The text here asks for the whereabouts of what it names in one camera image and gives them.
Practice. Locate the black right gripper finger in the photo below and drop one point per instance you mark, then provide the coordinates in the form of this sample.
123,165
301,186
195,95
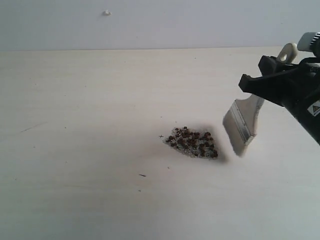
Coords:
271,66
279,88

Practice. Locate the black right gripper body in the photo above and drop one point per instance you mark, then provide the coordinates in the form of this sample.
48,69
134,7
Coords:
303,98

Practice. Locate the wide white-bristle paint brush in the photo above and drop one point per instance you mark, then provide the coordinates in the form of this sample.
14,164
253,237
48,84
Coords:
241,120

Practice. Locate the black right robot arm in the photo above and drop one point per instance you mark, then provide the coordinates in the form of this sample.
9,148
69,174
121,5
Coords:
311,125

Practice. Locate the scattered brown pellets and rice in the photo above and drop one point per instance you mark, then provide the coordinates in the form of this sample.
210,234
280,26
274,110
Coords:
194,143

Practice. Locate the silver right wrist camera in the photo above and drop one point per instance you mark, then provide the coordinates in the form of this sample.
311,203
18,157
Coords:
310,42

